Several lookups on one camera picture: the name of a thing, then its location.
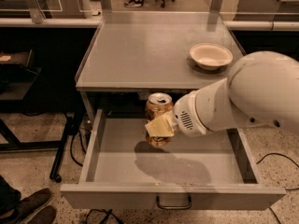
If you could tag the open grey top drawer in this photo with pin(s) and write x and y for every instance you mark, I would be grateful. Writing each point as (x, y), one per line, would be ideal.
(122, 170)

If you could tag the orange soda can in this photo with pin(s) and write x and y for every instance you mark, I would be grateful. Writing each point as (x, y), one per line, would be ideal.
(157, 104)

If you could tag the brown shoe lower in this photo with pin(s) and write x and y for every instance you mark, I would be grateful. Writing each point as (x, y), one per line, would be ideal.
(44, 216)

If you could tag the black side cart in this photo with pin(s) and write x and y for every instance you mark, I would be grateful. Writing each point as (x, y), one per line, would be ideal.
(18, 76)

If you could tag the black metal drawer handle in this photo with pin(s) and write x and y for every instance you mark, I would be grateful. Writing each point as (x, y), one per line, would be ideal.
(164, 203)

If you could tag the grey cabinet table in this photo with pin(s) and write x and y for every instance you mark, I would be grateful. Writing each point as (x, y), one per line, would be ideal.
(149, 51)

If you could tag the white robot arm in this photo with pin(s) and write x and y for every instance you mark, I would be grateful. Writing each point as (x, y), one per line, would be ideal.
(261, 88)

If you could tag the white paper bowl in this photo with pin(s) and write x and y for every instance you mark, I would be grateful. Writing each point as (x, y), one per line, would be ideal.
(210, 56)

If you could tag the brown shoe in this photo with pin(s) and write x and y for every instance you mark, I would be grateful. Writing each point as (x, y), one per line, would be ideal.
(28, 205)
(44, 216)

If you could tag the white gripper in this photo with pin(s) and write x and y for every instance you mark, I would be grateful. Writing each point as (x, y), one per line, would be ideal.
(186, 115)

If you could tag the brown shoe upper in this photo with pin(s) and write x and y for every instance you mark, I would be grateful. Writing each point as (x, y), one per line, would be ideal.
(28, 205)

